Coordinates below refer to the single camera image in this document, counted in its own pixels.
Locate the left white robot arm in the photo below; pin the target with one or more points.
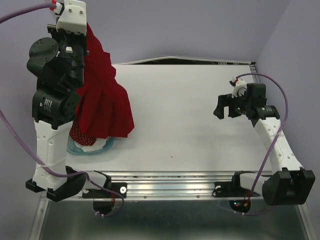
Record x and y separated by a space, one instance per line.
54 110

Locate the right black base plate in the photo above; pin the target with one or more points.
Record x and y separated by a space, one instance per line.
227 189

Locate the aluminium frame rail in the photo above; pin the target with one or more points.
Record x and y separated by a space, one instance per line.
170 206

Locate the teal plastic basket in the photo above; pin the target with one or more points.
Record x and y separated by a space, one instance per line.
73 150

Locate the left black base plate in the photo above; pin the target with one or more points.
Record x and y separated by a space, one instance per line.
118 189

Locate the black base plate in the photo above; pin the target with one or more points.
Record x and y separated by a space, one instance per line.
227 189
118 189

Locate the plain red skirt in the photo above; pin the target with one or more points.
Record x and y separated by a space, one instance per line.
104 109

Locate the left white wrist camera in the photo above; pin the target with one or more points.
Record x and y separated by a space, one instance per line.
73 18

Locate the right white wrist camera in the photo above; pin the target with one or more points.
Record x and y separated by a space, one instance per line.
239 87

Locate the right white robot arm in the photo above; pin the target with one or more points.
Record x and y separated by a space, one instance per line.
289 183

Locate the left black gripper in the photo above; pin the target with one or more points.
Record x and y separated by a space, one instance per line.
61 34

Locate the red polka dot skirt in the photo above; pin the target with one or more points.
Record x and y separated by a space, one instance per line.
80 138

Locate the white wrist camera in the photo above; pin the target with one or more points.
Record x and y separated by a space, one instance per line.
239 87
73 18

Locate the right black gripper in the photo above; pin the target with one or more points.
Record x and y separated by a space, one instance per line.
224 100

